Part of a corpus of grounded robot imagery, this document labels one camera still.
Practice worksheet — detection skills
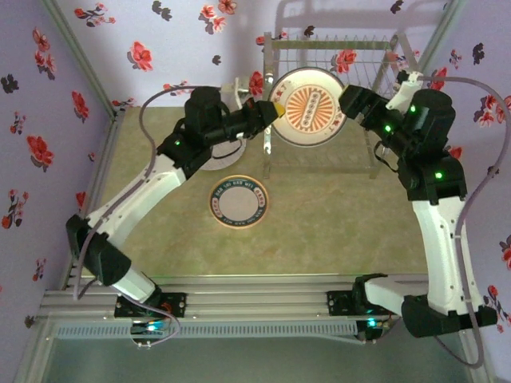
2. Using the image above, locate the orange sunburst plate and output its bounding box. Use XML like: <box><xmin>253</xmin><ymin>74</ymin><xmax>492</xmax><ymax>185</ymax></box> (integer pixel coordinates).
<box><xmin>266</xmin><ymin>66</ymin><xmax>347</xmax><ymax>148</ymax></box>

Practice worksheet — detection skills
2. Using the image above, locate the white plaid pattern plate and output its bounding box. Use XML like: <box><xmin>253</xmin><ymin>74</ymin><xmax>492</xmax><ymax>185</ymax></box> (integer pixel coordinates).
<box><xmin>199</xmin><ymin>135</ymin><xmax>248</xmax><ymax>172</ymax></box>

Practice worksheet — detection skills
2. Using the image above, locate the pink plate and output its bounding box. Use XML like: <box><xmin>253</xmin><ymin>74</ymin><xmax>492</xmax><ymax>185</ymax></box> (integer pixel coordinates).
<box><xmin>207</xmin><ymin>174</ymin><xmax>270</xmax><ymax>231</ymax></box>

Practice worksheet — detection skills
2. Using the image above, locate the right circuit board green light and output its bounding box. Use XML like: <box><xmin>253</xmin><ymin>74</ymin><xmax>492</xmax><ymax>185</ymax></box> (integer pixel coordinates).
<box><xmin>357</xmin><ymin>317</ymin><xmax>394</xmax><ymax>344</ymax></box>

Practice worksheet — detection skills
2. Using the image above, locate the circuit board green light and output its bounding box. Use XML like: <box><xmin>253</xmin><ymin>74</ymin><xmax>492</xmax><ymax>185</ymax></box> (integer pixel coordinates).
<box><xmin>357</xmin><ymin>317</ymin><xmax>394</xmax><ymax>344</ymax></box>
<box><xmin>130</xmin><ymin>318</ymin><xmax>171</xmax><ymax>336</ymax></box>

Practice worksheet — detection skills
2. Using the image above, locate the left circuit board green light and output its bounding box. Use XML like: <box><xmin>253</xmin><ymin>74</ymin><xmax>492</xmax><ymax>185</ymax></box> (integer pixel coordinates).
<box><xmin>130</xmin><ymin>318</ymin><xmax>171</xmax><ymax>336</ymax></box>

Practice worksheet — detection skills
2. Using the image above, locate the black right gripper cable loop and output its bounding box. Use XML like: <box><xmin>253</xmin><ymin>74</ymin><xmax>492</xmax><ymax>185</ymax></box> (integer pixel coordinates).
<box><xmin>373</xmin><ymin>141</ymin><xmax>400</xmax><ymax>173</ymax></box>

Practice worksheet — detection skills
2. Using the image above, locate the chrome wire dish rack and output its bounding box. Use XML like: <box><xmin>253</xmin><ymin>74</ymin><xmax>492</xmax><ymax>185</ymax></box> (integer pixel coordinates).
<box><xmin>261</xmin><ymin>31</ymin><xmax>420</xmax><ymax>180</ymax></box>

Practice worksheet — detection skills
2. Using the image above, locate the grey left arm cable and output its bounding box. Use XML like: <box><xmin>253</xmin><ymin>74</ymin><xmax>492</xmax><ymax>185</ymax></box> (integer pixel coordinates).
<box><xmin>73</xmin><ymin>85</ymin><xmax>224</xmax><ymax>301</ymax></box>

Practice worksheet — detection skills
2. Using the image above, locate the right aluminium corner post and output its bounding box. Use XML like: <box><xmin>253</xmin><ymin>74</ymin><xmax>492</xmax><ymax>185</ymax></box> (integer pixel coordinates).
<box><xmin>401</xmin><ymin>0</ymin><xmax>469</xmax><ymax>116</ymax></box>

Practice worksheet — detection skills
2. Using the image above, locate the aluminium corner post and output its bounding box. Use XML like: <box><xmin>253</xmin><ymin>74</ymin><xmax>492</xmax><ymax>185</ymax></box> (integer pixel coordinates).
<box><xmin>401</xmin><ymin>0</ymin><xmax>469</xmax><ymax>116</ymax></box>
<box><xmin>39</xmin><ymin>0</ymin><xmax>125</xmax><ymax>123</ymax></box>

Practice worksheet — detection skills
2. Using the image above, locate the left aluminium table side rail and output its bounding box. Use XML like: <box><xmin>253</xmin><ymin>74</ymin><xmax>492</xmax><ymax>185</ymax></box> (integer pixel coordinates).
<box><xmin>59</xmin><ymin>111</ymin><xmax>125</xmax><ymax>290</ymax></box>

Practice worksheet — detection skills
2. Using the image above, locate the left aluminium corner post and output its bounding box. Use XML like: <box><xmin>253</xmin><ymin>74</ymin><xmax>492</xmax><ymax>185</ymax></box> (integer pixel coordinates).
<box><xmin>39</xmin><ymin>0</ymin><xmax>125</xmax><ymax>123</ymax></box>

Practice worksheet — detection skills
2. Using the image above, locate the aluminium mounting rail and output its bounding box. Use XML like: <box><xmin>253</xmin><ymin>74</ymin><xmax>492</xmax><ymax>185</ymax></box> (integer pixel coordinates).
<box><xmin>38</xmin><ymin>273</ymin><xmax>476</xmax><ymax>320</ymax></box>

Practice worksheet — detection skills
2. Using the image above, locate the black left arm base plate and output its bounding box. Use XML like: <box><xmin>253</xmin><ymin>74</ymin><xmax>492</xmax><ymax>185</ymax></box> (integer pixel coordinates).
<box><xmin>114</xmin><ymin>292</ymin><xmax>188</xmax><ymax>319</ymax></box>

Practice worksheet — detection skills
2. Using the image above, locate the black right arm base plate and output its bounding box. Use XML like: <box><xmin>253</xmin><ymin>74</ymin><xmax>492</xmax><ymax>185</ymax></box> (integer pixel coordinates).
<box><xmin>326</xmin><ymin>290</ymin><xmax>400</xmax><ymax>317</ymax></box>

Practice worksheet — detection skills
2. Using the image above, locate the grey left base cable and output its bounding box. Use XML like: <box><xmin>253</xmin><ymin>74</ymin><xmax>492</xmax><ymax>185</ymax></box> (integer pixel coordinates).
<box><xmin>129</xmin><ymin>297</ymin><xmax>183</xmax><ymax>350</ymax></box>

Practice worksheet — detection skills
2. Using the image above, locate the grey slotted cable duct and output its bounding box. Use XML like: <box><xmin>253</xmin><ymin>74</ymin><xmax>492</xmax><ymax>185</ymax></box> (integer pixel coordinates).
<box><xmin>53</xmin><ymin>321</ymin><xmax>358</xmax><ymax>340</ymax></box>

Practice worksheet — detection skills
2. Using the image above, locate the right lower aluminium frame bar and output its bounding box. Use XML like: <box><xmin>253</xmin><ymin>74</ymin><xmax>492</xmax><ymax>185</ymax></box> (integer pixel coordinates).
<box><xmin>457</xmin><ymin>334</ymin><xmax>496</xmax><ymax>383</ymax></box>

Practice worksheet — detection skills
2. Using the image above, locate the aluminium frame bar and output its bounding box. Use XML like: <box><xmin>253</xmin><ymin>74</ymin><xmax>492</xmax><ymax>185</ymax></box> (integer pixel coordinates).
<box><xmin>11</xmin><ymin>318</ymin><xmax>57</xmax><ymax>383</ymax></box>
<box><xmin>457</xmin><ymin>334</ymin><xmax>496</xmax><ymax>383</ymax></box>

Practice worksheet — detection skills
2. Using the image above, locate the left lower aluminium frame bar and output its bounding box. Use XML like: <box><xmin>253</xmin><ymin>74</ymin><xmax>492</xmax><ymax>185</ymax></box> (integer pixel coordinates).
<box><xmin>11</xmin><ymin>318</ymin><xmax>57</xmax><ymax>383</ymax></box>

